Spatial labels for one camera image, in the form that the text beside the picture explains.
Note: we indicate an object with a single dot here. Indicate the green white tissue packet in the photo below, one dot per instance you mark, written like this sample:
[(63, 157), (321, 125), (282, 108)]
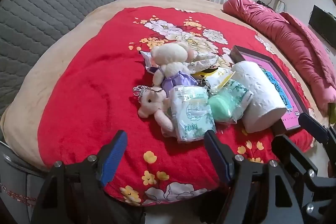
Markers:
[(191, 113)]

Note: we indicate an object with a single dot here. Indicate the small pink plush toy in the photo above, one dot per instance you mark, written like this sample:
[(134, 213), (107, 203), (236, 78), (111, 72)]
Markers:
[(152, 103)]

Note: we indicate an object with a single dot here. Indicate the silver toy crown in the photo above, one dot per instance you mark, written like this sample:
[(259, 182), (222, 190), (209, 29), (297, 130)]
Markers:
[(139, 91)]

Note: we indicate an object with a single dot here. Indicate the black wall television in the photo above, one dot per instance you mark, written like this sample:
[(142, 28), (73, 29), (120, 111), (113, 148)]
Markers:
[(323, 23)]

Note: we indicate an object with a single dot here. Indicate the yellow green cloth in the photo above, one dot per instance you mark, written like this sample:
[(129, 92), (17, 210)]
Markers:
[(332, 113)]

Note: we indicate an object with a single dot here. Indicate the white floral cloth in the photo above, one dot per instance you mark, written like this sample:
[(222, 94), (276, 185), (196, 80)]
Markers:
[(202, 64)]

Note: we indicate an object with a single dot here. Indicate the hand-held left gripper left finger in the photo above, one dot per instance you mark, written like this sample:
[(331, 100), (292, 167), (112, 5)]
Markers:
[(113, 158)]

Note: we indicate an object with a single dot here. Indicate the beige bed blanket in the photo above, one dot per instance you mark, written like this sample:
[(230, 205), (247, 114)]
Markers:
[(29, 108)]

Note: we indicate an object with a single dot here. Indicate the grey quilted headboard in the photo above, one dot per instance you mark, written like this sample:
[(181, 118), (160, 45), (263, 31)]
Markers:
[(47, 3)]

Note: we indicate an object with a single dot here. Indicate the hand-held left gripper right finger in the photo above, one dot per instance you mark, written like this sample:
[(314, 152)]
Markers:
[(218, 158)]

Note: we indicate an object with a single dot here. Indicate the grey bed base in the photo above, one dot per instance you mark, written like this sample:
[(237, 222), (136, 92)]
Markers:
[(15, 187)]

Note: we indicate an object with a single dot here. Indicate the pink quilt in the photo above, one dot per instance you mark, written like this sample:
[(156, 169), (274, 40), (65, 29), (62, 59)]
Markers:
[(283, 35)]

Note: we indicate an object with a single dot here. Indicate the cream teddy bear purple dress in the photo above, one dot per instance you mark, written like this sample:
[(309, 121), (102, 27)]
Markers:
[(170, 56)]

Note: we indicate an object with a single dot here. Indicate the white purple snack packet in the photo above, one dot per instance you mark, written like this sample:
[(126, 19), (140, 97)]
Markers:
[(147, 61)]

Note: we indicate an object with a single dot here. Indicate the white toilet paper roll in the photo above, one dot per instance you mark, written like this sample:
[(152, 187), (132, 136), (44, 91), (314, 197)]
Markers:
[(257, 98)]

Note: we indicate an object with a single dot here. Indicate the packet with green round sponge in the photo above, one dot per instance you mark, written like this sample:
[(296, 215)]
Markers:
[(223, 106)]

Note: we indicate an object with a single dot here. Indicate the red floral blanket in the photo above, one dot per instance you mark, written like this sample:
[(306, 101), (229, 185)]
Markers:
[(94, 98)]

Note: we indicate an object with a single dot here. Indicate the shallow box with pink lining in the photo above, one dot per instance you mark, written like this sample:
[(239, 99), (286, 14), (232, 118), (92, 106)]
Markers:
[(278, 77)]

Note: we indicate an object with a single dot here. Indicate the yellow white plastic packet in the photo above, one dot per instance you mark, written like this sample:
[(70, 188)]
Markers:
[(220, 78)]

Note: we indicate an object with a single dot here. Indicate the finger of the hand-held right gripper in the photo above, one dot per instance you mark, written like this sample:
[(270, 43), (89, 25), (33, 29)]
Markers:
[(313, 128), (291, 154)]

